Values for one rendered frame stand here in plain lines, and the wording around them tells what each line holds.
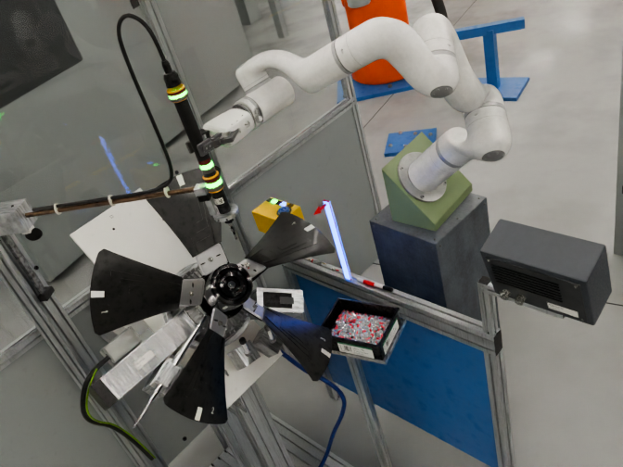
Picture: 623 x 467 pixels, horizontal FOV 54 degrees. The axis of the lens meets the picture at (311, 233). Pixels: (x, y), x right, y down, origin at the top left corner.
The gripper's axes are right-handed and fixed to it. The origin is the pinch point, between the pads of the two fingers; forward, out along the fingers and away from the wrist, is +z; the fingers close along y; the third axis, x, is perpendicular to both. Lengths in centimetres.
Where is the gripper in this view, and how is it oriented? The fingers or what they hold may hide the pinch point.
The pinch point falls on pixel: (199, 145)
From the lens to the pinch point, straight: 155.6
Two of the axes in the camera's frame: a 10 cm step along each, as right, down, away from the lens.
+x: -2.4, -7.9, -5.7
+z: -6.5, 5.6, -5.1
